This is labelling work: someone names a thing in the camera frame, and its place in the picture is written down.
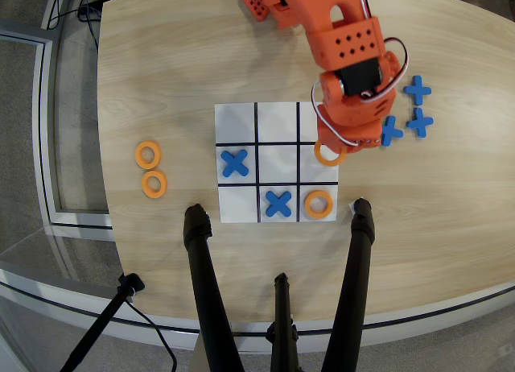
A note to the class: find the short black tripod leg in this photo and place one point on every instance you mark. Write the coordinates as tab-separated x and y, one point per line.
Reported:
283	319

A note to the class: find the grey metal floor frame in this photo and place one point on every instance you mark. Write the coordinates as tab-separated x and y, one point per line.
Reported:
42	146

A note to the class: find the thin black stand pole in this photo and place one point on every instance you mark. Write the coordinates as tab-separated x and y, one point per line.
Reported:
100	323

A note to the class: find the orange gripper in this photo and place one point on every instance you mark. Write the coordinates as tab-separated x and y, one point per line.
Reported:
351	143

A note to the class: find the small white tag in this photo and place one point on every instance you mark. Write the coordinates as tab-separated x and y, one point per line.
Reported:
351	206

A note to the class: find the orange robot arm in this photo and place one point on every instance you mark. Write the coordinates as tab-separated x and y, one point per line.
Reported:
322	9

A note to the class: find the blue foam cross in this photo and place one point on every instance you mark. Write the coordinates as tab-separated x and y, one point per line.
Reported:
278	204
418	90
234	163
393	133
419	122

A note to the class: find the white tic-tac-toe grid sheet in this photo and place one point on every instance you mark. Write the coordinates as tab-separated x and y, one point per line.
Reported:
277	162

